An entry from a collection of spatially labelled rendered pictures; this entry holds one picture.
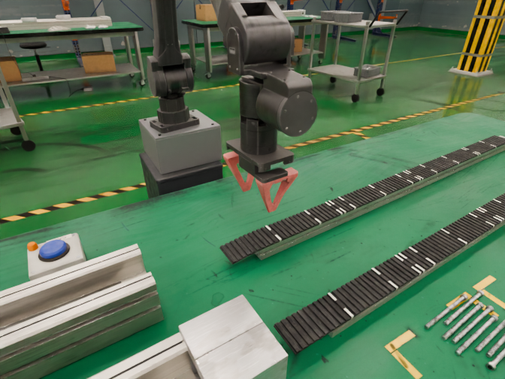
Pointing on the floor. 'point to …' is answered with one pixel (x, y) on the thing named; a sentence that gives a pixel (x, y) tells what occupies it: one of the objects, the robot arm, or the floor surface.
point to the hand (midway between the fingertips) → (258, 196)
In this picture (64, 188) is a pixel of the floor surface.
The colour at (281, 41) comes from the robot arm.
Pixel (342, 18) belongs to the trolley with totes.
